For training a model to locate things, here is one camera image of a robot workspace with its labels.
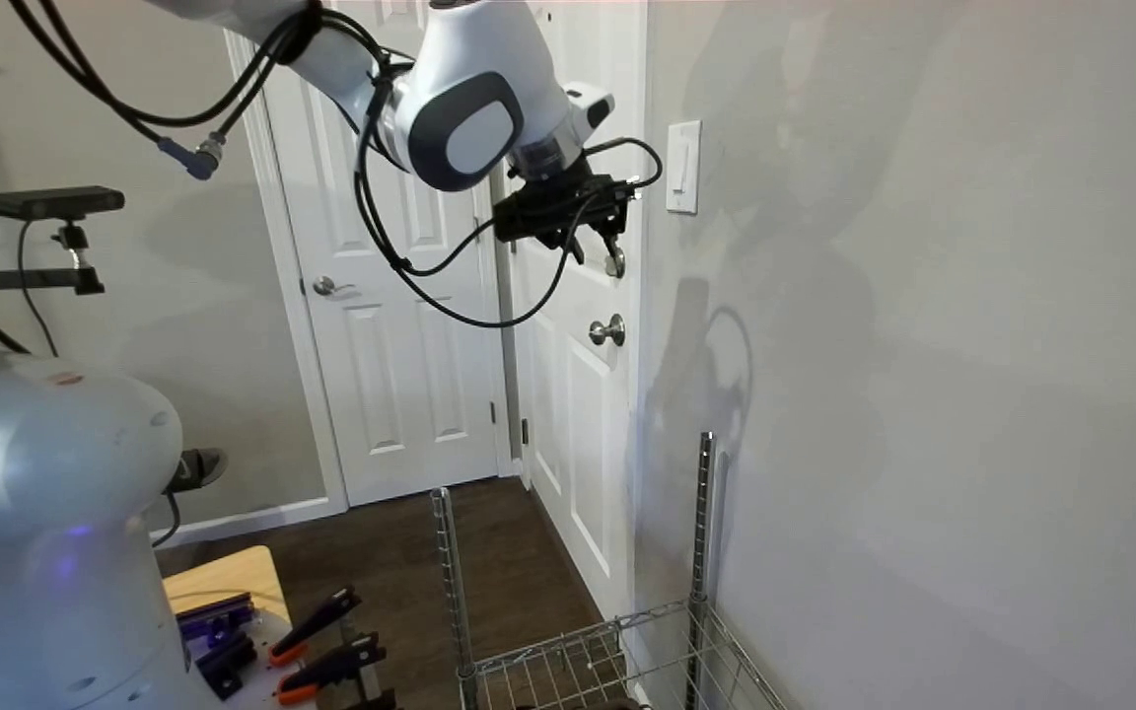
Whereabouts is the blue purple tool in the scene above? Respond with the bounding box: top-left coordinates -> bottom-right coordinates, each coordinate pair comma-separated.
175,592 -> 266,703

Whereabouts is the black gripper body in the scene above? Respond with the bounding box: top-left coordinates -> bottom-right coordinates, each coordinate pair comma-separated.
488,166 -> 611,254

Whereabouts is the white baseboard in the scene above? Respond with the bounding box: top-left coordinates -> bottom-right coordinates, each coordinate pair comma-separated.
145,493 -> 351,552

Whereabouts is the black camera stand mount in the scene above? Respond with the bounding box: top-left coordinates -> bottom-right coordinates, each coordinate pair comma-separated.
0,214 -> 112,298

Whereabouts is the black shoe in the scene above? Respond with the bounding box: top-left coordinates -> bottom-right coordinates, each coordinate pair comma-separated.
160,446 -> 230,501

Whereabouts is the white closed panel door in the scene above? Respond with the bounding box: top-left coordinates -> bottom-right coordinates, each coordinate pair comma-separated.
230,0 -> 521,514

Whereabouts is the metal wire shelf rack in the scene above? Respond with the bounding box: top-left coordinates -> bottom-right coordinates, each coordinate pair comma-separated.
425,426 -> 798,710

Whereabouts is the black exterior camera bar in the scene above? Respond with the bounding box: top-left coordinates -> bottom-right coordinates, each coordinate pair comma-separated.
0,180 -> 129,226

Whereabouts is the black cable with grey connector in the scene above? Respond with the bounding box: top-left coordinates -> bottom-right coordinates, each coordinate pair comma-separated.
7,0 -> 326,187

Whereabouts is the silver round door knob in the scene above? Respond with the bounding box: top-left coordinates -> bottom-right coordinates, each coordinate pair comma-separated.
583,310 -> 631,356

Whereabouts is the white open panel door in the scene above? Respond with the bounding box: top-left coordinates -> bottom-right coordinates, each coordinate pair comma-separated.
494,0 -> 655,624

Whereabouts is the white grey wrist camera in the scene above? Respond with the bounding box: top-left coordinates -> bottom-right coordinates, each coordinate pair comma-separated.
561,79 -> 619,139

